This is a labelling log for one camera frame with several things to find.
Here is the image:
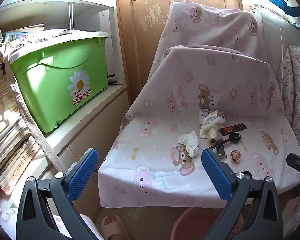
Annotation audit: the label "white tissue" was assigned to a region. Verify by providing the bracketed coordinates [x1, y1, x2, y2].
[200, 111, 225, 138]
[177, 131, 200, 158]

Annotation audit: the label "white printed pajama pants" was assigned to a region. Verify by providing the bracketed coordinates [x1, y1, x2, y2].
[50, 214, 104, 240]

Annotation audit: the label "small printed packet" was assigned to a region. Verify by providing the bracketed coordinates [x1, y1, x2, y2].
[199, 108, 227, 124]

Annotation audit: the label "white hanging cord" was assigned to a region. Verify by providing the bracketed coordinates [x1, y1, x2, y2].
[69, 0, 74, 41]

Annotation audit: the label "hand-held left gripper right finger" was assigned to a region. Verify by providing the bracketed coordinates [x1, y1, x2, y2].
[201, 148, 284, 240]

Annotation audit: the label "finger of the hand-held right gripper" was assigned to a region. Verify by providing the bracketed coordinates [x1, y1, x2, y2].
[286, 153, 300, 180]

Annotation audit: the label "green plastic storage box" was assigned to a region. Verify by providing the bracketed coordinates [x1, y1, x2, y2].
[9, 31, 110, 133]

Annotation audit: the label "wooden door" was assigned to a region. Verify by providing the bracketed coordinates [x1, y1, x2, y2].
[116, 0, 243, 103]

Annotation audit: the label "pink perforated plastic basket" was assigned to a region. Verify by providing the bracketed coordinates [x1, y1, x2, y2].
[170, 207, 244, 240]

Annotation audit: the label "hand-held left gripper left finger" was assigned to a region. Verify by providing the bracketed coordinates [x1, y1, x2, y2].
[16, 148, 99, 240]

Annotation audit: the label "stack of books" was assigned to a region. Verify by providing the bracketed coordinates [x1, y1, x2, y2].
[0, 62, 42, 195]

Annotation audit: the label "black lighter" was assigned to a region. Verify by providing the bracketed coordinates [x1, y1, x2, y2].
[215, 144, 227, 159]

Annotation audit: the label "white shelf unit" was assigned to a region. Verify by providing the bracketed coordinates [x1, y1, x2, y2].
[0, 0, 130, 180]

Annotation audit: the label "black plastic spoon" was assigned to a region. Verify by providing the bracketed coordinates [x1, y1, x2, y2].
[209, 133, 242, 150]

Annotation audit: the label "black pack with orange label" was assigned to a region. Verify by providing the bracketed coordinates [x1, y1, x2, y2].
[220, 123, 247, 135]

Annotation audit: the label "stack of papers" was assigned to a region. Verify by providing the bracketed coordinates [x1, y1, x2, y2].
[4, 27, 88, 47]

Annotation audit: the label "cream thread spool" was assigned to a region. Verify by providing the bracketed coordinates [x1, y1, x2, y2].
[208, 125, 219, 144]

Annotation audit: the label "white patterned cloth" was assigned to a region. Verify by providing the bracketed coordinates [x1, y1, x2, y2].
[277, 44, 300, 140]

